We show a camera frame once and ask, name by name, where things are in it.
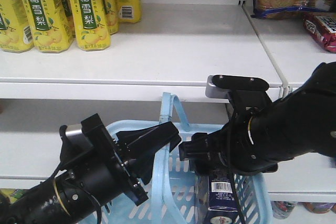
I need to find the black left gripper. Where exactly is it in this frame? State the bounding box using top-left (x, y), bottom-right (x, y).
top-left (59, 113), bottom-right (182, 206)

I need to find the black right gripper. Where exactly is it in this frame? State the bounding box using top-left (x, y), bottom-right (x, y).
top-left (178, 113), bottom-right (278, 176)

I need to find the dark blue cookie box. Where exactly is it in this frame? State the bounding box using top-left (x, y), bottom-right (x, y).
top-left (203, 170), bottom-right (238, 223)

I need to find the light blue shopping basket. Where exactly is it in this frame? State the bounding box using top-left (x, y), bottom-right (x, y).
top-left (101, 92), bottom-right (273, 223)

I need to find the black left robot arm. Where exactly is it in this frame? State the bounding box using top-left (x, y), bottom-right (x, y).
top-left (1, 114), bottom-right (181, 223)

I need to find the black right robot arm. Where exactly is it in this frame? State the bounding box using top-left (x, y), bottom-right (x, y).
top-left (179, 62), bottom-right (335, 175)

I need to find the white store shelving unit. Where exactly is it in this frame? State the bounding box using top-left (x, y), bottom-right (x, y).
top-left (1, 0), bottom-right (335, 189)

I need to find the yellow pear drink bottle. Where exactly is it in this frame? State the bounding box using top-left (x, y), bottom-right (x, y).
top-left (22, 0), bottom-right (73, 53)

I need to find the red snack packet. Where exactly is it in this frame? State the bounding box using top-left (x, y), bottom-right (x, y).
top-left (303, 13), bottom-right (335, 53)

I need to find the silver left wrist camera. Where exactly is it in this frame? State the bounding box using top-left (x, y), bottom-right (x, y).
top-left (59, 124), bottom-right (91, 148)

